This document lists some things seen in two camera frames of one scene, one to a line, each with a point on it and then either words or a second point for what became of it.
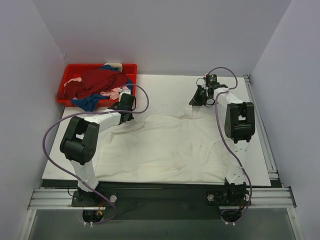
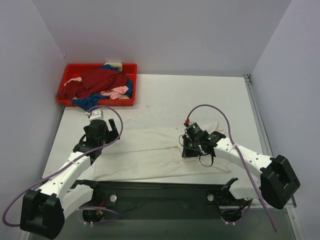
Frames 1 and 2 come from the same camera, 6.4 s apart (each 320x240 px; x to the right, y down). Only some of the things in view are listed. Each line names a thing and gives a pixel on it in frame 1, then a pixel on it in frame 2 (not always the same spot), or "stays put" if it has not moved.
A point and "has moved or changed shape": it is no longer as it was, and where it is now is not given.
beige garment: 113,65 stays put
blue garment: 88,102 stays put
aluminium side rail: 270,164 stays put
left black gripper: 126,117 to 105,132
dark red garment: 94,83 stays put
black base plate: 162,200 stays put
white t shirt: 188,148 has moved or changed shape
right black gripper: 203,92 to 188,147
